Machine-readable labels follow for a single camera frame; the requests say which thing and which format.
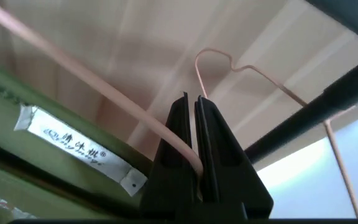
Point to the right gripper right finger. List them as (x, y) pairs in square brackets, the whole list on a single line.
[(235, 186)]

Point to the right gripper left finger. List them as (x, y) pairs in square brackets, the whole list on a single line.
[(166, 186)]

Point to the pink clothes hanger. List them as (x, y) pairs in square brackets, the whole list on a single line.
[(343, 174), (73, 67)]

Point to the green long-sleeved shirt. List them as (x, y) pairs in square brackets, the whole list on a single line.
[(5, 118)]

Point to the black clothes rack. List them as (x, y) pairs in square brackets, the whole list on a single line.
[(322, 105)]

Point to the beige curtain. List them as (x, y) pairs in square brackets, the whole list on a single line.
[(135, 37)]

